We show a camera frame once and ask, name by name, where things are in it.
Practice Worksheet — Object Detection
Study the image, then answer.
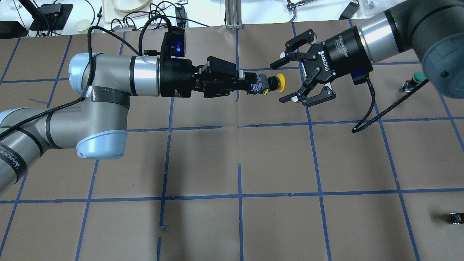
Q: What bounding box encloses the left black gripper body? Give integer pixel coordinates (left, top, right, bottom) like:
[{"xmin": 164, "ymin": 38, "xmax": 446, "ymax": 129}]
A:
[{"xmin": 159, "ymin": 58, "xmax": 204, "ymax": 98}]

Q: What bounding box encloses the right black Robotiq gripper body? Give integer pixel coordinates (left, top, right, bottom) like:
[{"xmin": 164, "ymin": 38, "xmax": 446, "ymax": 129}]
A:
[{"xmin": 303, "ymin": 26, "xmax": 373, "ymax": 84}]

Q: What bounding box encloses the yellow push button switch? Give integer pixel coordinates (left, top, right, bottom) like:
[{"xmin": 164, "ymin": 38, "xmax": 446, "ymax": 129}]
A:
[{"xmin": 246, "ymin": 73, "xmax": 286, "ymax": 95}]

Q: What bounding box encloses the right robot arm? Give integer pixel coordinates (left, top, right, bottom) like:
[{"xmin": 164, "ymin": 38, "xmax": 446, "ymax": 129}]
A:
[{"xmin": 270, "ymin": 0, "xmax": 464, "ymax": 106}]

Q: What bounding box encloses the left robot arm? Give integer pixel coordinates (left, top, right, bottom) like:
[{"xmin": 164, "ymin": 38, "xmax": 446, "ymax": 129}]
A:
[{"xmin": 1, "ymin": 53, "xmax": 265, "ymax": 193}]

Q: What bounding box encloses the black power adapter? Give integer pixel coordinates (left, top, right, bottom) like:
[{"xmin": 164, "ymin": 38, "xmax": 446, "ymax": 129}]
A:
[{"xmin": 339, "ymin": 0, "xmax": 360, "ymax": 20}]

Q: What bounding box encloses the beige round plate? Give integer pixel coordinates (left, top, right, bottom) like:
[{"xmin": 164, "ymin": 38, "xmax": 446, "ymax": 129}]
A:
[{"xmin": 111, "ymin": 0, "xmax": 150, "ymax": 13}]

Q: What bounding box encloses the beige tray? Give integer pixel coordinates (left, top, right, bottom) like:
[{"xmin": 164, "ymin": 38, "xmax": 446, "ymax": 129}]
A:
[{"xmin": 102, "ymin": 0, "xmax": 166, "ymax": 23}]

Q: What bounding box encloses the white paper cup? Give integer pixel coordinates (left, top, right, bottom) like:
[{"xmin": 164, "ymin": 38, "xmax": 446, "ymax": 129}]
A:
[{"xmin": 75, "ymin": 19, "xmax": 92, "ymax": 34}]

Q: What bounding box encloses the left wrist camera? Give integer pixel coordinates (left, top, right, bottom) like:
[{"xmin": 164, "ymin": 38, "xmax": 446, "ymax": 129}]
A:
[{"xmin": 161, "ymin": 26, "xmax": 186, "ymax": 58}]

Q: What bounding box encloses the black braided cable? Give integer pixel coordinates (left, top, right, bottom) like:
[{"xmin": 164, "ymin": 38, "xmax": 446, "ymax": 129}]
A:
[{"xmin": 352, "ymin": 74, "xmax": 430, "ymax": 133}]

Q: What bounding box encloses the aluminium frame post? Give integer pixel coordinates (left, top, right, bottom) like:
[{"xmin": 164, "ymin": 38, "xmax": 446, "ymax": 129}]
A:
[{"xmin": 225, "ymin": 0, "xmax": 243, "ymax": 30}]

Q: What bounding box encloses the green push button switch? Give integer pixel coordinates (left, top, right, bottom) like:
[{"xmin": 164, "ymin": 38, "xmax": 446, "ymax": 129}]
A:
[{"xmin": 401, "ymin": 72, "xmax": 427, "ymax": 94}]

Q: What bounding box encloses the black camera stand base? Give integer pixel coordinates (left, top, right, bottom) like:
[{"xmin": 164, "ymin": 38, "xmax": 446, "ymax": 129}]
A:
[{"xmin": 28, "ymin": 3, "xmax": 74, "ymax": 31}]

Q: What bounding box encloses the red push button switch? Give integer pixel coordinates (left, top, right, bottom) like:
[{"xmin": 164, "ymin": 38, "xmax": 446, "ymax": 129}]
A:
[{"xmin": 449, "ymin": 212, "xmax": 464, "ymax": 225}]

